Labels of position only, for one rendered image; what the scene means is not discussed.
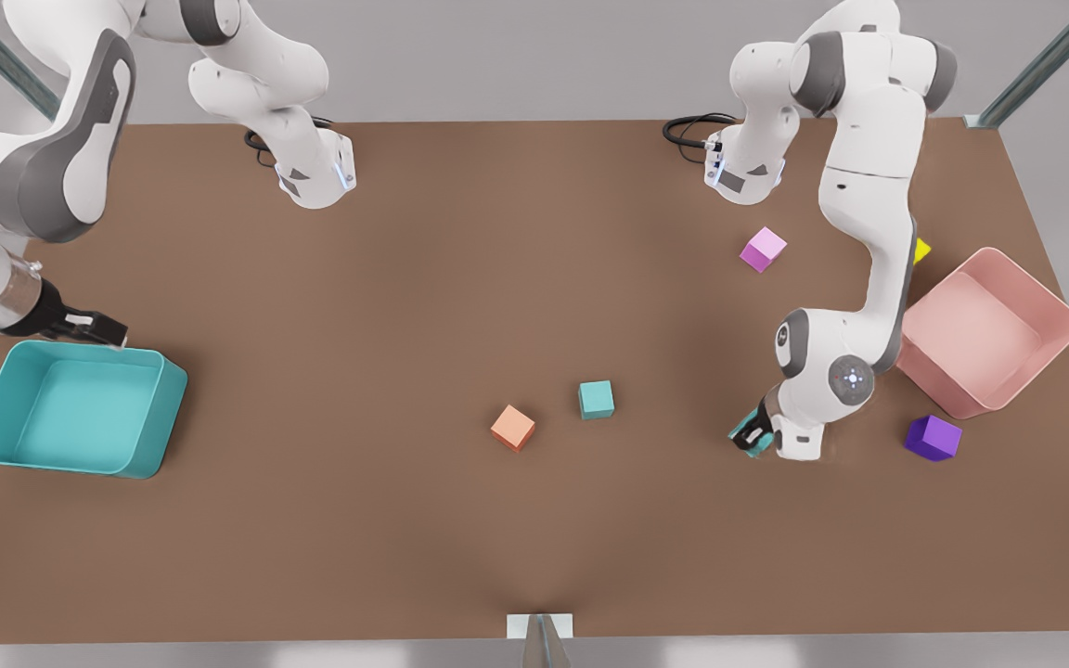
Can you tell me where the pink cube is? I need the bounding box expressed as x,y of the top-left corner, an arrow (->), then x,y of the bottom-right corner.
740,226 -> 789,275

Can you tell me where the teal plastic bin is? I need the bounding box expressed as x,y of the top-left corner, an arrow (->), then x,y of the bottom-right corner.
0,339 -> 189,481

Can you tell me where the purple cube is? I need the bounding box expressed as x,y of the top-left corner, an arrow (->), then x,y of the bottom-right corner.
904,414 -> 963,463

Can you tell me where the teal blue cube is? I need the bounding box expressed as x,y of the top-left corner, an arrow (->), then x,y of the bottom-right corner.
577,379 -> 616,421
728,409 -> 775,460

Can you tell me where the orange cube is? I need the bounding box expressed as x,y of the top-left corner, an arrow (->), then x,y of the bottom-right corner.
490,404 -> 536,453

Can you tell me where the pink plastic bin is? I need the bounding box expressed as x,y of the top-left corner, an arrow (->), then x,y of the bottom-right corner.
895,246 -> 1069,420

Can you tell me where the black cable loop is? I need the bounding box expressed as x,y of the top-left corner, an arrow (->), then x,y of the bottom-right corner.
244,116 -> 337,169
662,112 -> 741,167

